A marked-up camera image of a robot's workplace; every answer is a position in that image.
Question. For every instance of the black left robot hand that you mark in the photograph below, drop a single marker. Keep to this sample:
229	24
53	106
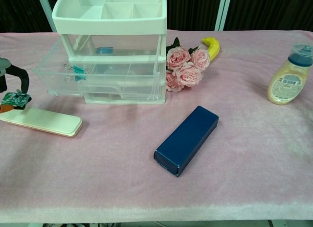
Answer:
24	77

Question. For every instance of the small green toy tank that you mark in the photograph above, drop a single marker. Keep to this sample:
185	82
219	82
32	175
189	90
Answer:
14	98

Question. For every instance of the clear drawer holding binder clips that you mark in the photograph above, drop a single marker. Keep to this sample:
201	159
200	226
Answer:
61	86

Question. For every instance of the empty clear plastic drawer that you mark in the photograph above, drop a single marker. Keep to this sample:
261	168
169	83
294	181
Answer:
137	97

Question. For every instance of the cream flat pencil case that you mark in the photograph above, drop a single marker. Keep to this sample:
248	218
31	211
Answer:
49	121

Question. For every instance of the teal binder clip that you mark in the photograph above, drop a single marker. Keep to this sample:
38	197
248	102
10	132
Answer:
80	78
78	69
104	50

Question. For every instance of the pink fleece table cloth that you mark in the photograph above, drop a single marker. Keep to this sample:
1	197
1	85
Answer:
97	175

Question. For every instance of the pink artificial rose bouquet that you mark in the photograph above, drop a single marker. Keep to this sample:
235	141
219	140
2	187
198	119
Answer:
187	74

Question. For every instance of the dark blue cardboard box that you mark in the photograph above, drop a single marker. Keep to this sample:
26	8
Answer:
185	141

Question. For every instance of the yellow toy banana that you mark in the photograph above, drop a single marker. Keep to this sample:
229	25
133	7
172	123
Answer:
214	47

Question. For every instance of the black curtain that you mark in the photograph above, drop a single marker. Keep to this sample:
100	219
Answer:
269	9

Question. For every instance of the cream bottle with blue cap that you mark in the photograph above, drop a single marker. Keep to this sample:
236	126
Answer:
286	85

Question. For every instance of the white frame post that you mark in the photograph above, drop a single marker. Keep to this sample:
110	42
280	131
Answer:
223	9
45	6

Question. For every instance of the white plastic drawer organizer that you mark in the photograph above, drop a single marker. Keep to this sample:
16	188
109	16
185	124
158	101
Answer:
110	25

